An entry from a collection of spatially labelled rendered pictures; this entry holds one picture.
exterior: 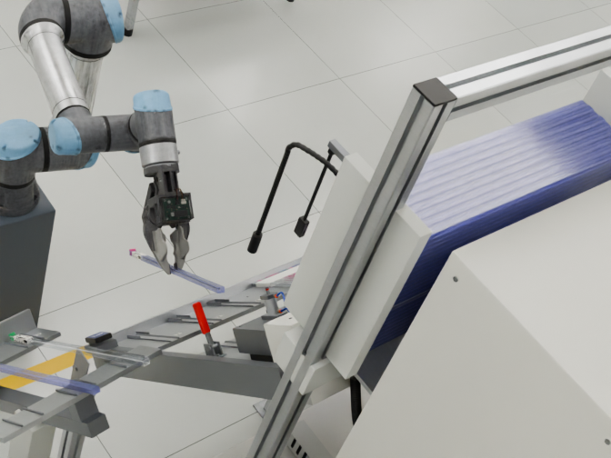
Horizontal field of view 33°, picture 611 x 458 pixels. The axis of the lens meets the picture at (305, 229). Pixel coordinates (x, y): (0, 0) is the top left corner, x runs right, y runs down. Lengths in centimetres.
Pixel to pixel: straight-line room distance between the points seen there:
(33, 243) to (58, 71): 76
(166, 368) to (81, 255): 146
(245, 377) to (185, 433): 131
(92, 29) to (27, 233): 67
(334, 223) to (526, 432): 39
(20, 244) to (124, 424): 62
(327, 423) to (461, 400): 109
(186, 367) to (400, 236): 74
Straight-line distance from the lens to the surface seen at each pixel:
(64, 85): 223
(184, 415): 316
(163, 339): 225
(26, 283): 302
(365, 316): 148
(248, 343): 185
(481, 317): 134
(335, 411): 251
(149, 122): 208
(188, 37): 446
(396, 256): 138
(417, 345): 144
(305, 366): 159
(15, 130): 270
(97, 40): 246
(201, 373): 195
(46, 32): 236
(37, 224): 284
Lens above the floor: 259
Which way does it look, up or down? 43 degrees down
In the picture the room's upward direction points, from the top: 22 degrees clockwise
